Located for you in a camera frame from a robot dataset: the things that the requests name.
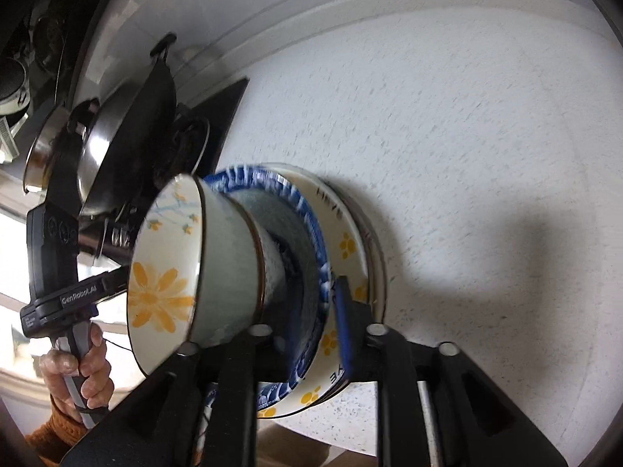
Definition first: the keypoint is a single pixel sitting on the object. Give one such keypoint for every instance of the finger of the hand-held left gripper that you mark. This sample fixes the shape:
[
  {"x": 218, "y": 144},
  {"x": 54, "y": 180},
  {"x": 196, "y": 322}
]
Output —
[{"x": 114, "y": 283}]

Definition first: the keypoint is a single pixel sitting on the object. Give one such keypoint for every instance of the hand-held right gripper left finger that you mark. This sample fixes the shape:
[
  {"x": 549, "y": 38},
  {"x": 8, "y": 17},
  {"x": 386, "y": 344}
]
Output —
[{"x": 233, "y": 399}]

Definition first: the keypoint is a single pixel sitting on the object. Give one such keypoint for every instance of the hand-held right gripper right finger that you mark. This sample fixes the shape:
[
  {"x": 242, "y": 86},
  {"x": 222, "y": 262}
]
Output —
[{"x": 343, "y": 331}]

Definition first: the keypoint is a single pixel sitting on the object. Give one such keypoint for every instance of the celadon bowl with yellow flower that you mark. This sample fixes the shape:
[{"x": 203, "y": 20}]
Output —
[{"x": 160, "y": 292}]

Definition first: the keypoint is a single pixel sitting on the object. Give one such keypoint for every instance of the large white fish-print plate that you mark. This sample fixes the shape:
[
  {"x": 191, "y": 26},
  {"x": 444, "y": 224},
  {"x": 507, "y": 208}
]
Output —
[{"x": 378, "y": 272}]

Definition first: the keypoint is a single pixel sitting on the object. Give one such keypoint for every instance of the white plate with yellow prints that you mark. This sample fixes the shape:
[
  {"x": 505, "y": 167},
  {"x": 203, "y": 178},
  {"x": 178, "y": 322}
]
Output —
[{"x": 348, "y": 248}]

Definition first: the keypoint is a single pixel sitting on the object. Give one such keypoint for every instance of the celadon bowl with brown rim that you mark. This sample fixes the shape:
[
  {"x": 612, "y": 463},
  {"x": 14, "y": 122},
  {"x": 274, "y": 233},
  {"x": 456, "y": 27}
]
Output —
[{"x": 275, "y": 267}]

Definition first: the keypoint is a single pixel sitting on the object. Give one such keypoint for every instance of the blue patterned bowl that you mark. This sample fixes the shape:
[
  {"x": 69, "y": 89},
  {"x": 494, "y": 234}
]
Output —
[{"x": 311, "y": 233}]

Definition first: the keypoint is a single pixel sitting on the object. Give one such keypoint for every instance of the person's left forearm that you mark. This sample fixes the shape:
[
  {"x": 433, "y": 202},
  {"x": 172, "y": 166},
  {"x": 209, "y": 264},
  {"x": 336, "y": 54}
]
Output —
[{"x": 51, "y": 435}]

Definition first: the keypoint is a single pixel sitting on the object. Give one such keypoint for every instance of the person's left hand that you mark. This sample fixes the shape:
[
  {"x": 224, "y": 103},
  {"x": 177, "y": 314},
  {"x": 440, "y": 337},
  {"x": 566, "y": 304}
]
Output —
[{"x": 100, "y": 379}]

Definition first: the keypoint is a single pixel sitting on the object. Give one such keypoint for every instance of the stainless steel pot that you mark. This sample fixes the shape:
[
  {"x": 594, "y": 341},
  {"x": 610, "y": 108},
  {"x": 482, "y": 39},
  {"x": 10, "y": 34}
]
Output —
[{"x": 41, "y": 151}]

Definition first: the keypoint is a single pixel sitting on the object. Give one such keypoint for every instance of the stainless steel lid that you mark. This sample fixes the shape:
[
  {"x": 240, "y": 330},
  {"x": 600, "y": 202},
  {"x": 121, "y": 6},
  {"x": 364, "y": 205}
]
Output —
[{"x": 104, "y": 148}]

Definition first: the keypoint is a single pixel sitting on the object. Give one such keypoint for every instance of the black burner grate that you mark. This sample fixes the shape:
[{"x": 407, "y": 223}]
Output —
[{"x": 187, "y": 136}]

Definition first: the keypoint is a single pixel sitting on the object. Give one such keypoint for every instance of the black wok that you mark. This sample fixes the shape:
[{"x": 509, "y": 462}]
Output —
[{"x": 148, "y": 121}]

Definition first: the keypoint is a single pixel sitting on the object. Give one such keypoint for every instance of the white round container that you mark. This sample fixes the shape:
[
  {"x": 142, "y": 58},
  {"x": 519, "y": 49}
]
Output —
[{"x": 10, "y": 82}]

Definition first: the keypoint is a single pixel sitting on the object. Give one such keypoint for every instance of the black glass cooktop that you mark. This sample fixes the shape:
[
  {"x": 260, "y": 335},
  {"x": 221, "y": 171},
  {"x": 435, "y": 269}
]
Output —
[{"x": 225, "y": 106}]

